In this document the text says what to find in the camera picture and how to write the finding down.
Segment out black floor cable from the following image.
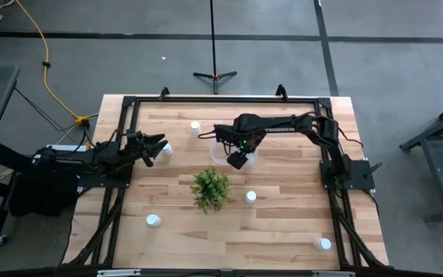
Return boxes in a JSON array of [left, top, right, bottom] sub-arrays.
[[13, 87, 82, 134]]

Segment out dark metal cart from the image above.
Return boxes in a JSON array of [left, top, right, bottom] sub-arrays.
[[399, 95, 443, 224]]

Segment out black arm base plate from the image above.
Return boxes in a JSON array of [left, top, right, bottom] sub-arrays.
[[75, 171, 132, 189], [319, 158, 376, 192]]

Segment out black clamp lever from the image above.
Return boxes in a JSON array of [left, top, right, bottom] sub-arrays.
[[362, 162, 384, 179]]

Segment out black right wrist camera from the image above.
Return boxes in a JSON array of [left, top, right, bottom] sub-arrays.
[[226, 150, 251, 171]]

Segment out yellow floor cable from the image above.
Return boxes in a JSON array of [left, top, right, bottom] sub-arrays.
[[15, 0, 86, 122]]

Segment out black fabric bag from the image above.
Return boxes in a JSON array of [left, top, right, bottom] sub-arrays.
[[8, 171, 81, 217]]

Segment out silver metal bracket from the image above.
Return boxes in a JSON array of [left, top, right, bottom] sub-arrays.
[[311, 270, 356, 277], [96, 269, 142, 277]]

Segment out white flat box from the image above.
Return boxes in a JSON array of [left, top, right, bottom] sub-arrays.
[[47, 143, 88, 152]]

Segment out clear plastic basket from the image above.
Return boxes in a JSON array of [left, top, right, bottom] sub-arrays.
[[209, 132, 260, 167]]

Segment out black tripod stand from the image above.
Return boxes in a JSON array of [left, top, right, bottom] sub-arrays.
[[192, 0, 238, 95]]

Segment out green plant in white pot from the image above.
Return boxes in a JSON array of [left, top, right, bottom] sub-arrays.
[[189, 165, 233, 215]]

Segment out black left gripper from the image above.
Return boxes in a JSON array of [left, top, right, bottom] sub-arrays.
[[123, 131, 169, 169]]

